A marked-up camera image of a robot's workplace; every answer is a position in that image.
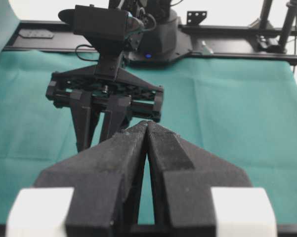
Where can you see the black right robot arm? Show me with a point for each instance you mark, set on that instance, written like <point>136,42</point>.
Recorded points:
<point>137,31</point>

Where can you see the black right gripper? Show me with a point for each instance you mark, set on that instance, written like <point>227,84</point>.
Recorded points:
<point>109,85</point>

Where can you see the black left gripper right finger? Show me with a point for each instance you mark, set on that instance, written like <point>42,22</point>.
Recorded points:
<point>182,175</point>

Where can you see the green side panel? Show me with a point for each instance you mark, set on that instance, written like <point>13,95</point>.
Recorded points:
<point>8,22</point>

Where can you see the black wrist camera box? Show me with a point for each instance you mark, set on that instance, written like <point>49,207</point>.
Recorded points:
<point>95,22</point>

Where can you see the black corner bracket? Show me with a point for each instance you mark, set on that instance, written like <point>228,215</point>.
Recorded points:
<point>194,18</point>

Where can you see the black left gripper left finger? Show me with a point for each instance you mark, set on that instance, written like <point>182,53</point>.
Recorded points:
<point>107,181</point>

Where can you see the black aluminium frame rail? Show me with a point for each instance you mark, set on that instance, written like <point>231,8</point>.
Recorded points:
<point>193,41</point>

